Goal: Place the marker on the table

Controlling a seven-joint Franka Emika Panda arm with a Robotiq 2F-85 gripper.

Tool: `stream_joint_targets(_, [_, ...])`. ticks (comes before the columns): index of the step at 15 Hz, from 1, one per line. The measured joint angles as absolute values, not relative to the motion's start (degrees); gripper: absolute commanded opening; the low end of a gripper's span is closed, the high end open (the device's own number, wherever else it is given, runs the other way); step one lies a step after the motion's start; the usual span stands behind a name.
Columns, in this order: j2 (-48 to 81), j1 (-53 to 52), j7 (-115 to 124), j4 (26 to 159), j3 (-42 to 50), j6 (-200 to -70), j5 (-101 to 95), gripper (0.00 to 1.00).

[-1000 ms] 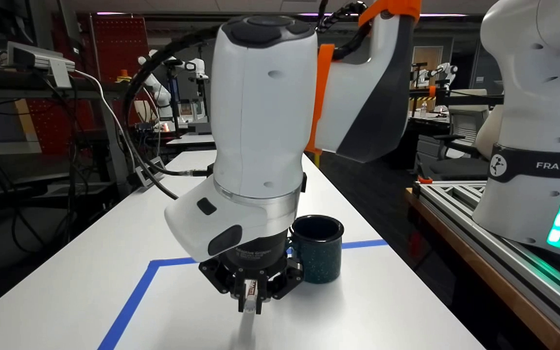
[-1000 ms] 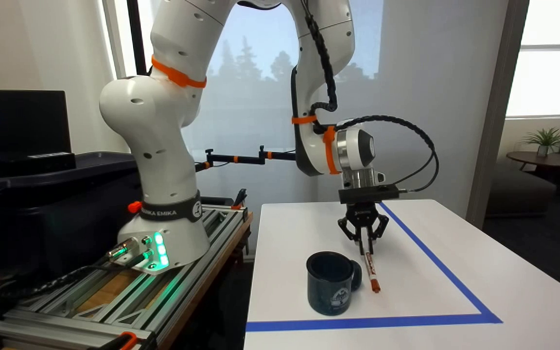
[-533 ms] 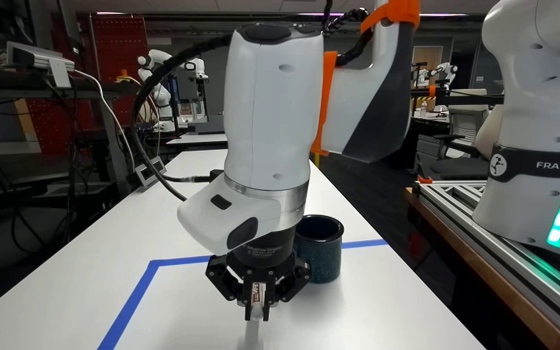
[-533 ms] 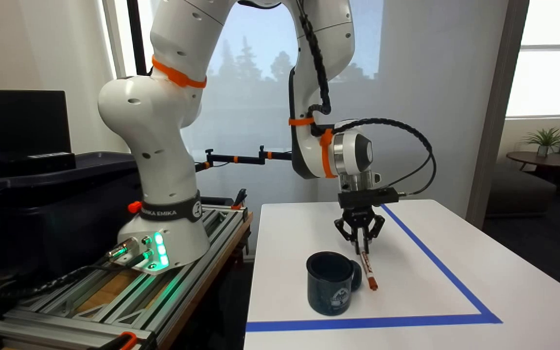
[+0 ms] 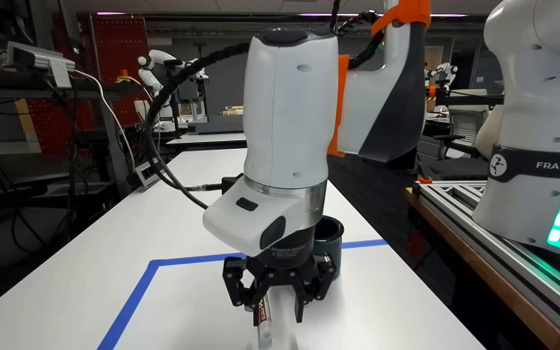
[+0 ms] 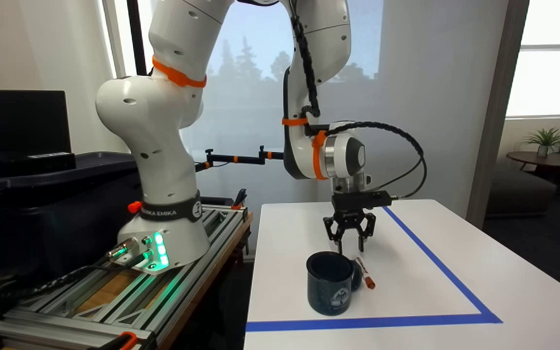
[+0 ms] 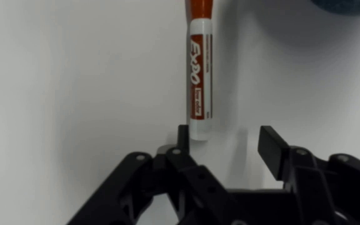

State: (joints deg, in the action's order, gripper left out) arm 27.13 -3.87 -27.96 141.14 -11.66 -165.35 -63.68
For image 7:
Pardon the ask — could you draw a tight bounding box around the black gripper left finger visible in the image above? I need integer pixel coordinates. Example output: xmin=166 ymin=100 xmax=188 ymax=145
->
xmin=66 ymin=124 xmax=232 ymax=225

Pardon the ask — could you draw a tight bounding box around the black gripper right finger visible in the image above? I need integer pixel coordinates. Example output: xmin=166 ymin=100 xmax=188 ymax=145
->
xmin=257 ymin=125 xmax=360 ymax=225

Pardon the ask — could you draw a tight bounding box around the brown Expo marker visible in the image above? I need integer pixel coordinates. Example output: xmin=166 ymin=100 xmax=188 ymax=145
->
xmin=186 ymin=0 xmax=215 ymax=143

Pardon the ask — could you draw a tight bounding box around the dark blue mug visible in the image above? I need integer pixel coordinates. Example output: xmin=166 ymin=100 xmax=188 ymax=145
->
xmin=310 ymin=0 xmax=360 ymax=17

